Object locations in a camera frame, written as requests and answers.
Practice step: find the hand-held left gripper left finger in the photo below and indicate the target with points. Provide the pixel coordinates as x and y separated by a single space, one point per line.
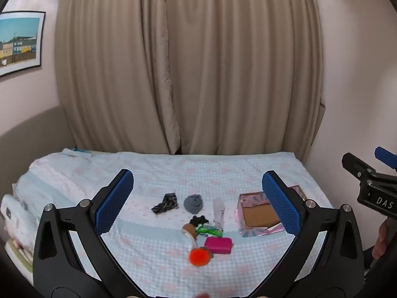
114 206

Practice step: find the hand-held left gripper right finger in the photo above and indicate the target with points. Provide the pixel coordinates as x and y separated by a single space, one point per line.
283 206

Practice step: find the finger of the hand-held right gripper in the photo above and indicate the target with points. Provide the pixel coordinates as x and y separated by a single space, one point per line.
356 163
384 155

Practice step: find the pink cardboard box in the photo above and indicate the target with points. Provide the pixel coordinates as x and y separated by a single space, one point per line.
257 217

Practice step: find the black patterned scarf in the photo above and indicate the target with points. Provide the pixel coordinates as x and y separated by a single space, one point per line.
166 205

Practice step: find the white sock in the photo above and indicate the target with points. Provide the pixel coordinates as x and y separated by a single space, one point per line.
218 212

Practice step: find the pink pouch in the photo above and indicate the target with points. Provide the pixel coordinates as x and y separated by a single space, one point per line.
218 245

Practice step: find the green packet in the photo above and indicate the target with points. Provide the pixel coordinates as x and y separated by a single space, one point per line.
210 230

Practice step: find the brown and white toy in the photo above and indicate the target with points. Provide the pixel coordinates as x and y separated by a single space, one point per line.
189 230

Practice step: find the grey sock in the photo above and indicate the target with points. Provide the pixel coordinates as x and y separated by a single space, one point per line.
194 204

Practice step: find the black sock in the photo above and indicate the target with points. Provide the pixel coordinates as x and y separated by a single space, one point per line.
198 220

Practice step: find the orange pom-pom ball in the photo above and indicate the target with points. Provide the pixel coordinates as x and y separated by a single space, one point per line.
198 257

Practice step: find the person's right hand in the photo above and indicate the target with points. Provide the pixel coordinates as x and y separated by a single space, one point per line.
381 239

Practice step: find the light blue checked blanket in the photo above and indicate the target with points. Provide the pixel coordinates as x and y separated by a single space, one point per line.
155 177

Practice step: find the beige padded headboard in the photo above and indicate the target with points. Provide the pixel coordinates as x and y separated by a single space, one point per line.
34 136

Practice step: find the folded cream bedding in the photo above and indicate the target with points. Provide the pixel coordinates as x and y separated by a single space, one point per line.
20 260

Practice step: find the beige curtain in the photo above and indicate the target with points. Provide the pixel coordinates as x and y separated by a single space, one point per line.
186 68

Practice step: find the framed wall poster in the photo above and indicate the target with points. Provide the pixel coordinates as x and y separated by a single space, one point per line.
20 42

